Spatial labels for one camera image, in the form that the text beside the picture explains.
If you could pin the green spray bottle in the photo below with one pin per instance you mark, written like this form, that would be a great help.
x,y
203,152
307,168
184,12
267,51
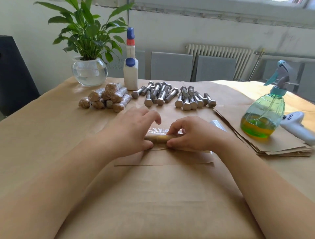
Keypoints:
x,y
261,118

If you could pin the white framed window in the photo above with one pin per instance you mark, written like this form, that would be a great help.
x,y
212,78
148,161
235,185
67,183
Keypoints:
x,y
221,10

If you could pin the person's right forearm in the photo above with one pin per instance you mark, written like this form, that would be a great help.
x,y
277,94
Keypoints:
x,y
270,197

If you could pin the grey chair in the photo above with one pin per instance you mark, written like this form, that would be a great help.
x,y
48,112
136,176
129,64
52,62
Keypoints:
x,y
216,69
140,64
172,67
307,81
270,71

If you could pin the pile of steel bolts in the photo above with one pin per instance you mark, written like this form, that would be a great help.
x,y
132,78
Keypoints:
x,y
170,94

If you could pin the white cling film roll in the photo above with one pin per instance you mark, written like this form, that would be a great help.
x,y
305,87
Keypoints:
x,y
218,125

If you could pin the person's left hand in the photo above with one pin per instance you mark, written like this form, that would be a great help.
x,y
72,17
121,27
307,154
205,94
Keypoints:
x,y
125,135

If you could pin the white glue bottle blue cap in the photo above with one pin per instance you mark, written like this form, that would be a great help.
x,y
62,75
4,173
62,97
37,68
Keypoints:
x,y
130,74

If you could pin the stack of brown paper sheets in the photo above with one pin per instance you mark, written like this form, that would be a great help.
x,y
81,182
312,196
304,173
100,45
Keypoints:
x,y
280,143

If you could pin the white radiator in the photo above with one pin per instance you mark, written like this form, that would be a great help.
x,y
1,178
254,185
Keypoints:
x,y
219,53

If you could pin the steel hex bolt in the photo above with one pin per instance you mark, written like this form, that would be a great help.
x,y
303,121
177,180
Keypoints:
x,y
96,94

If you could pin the clear cling film sheet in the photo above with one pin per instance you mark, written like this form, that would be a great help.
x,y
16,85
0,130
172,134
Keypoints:
x,y
157,131

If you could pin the round glass vase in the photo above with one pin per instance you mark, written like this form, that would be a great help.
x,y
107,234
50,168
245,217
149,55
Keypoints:
x,y
89,73

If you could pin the black trash bin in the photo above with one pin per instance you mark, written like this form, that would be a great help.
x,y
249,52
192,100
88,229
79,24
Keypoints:
x,y
17,76

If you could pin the person's left forearm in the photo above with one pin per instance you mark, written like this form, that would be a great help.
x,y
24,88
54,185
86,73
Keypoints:
x,y
44,197

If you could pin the white handheld controller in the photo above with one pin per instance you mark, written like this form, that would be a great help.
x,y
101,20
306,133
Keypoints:
x,y
300,127

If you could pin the green leafy plant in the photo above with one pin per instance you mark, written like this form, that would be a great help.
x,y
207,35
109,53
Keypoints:
x,y
88,29

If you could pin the large brown paper table cover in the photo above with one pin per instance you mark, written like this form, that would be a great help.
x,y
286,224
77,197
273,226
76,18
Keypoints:
x,y
39,128

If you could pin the person's right hand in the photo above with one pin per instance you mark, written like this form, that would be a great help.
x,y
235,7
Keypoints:
x,y
199,135

